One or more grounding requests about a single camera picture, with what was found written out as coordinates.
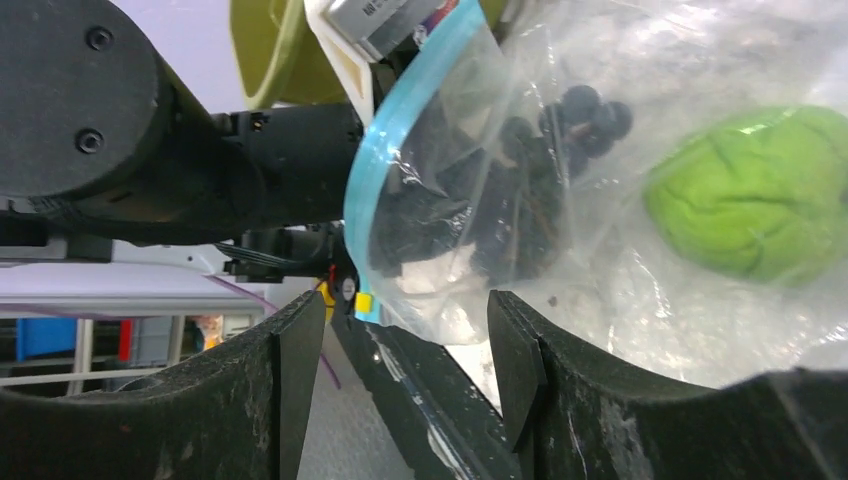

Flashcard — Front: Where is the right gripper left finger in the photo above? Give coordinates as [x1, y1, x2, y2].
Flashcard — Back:
[1, 292, 325, 479]

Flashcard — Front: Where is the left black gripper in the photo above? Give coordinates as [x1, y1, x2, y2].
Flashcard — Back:
[225, 104, 513, 280]

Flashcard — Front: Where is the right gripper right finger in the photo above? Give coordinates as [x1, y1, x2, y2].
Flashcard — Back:
[487, 291, 847, 479]

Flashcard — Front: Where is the dark fake grape bunch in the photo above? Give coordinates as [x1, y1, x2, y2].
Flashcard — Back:
[466, 85, 635, 288]

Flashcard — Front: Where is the clear zip top bag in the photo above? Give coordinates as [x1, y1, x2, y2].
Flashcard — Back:
[343, 0, 848, 392]

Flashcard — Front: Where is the green fake lime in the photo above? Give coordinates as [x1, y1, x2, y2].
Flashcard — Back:
[642, 105, 847, 286]

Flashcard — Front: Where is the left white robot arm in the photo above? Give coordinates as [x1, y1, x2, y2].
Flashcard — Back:
[1, 1, 633, 288]

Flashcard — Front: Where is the olive green plastic bin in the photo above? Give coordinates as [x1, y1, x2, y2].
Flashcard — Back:
[229, 0, 511, 111]

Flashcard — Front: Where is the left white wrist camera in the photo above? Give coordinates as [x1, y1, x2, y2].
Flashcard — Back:
[304, 0, 457, 126]

